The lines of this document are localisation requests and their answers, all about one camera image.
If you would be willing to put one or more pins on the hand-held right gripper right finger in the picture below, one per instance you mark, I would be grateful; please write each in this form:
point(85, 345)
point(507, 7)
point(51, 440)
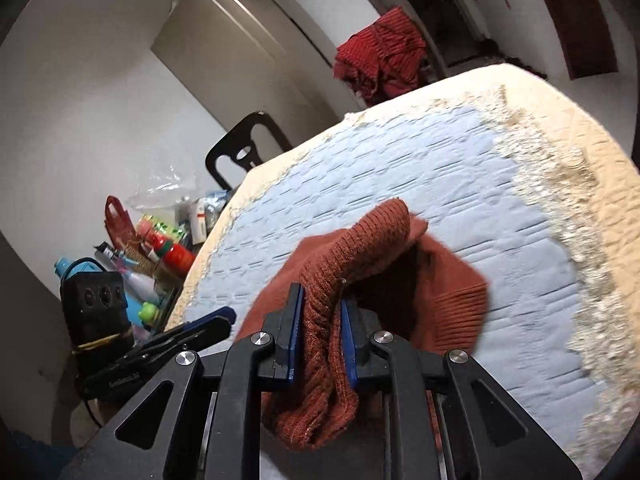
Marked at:
point(350, 342)

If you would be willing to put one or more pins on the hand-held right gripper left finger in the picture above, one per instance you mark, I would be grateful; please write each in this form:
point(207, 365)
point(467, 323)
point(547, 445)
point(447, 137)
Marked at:
point(296, 322)

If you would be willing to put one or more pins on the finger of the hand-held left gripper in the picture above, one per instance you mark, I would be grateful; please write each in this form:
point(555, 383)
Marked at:
point(170, 349)
point(210, 322)

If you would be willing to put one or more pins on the rust brown knitted sweater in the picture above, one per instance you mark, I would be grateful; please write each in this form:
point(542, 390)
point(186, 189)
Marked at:
point(370, 240)

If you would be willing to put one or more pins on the white plastic bottle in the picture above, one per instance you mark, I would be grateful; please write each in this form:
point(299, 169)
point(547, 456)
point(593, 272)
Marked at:
point(142, 285)

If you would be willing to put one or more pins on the blue bottle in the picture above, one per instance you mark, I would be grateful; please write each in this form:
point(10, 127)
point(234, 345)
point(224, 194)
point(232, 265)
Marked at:
point(64, 267)

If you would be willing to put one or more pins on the red bottle with green top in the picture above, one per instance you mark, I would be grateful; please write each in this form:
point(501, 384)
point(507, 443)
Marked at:
point(177, 257)

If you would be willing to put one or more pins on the red bag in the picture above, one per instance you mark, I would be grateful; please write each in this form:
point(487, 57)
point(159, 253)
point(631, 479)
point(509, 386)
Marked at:
point(117, 220)

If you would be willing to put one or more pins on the white box with red label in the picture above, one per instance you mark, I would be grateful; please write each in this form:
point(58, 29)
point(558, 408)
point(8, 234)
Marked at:
point(199, 220)

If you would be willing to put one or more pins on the clear plastic bag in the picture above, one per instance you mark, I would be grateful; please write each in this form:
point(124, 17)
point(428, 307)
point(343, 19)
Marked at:
point(160, 190)

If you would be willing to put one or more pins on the blue quilted table cover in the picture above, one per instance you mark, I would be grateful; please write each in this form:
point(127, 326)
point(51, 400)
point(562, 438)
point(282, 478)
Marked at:
point(450, 185)

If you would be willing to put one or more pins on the black chair with oval cutout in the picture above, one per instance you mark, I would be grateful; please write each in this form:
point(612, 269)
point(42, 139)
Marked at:
point(237, 132)

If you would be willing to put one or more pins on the red checked cloth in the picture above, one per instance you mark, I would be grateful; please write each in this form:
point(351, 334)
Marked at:
point(385, 50)

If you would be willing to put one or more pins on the dark open doorway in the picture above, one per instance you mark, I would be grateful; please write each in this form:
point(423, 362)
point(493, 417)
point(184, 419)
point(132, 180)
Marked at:
point(445, 10)

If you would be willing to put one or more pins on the dark brown door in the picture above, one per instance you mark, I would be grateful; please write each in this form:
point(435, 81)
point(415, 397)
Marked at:
point(575, 15)

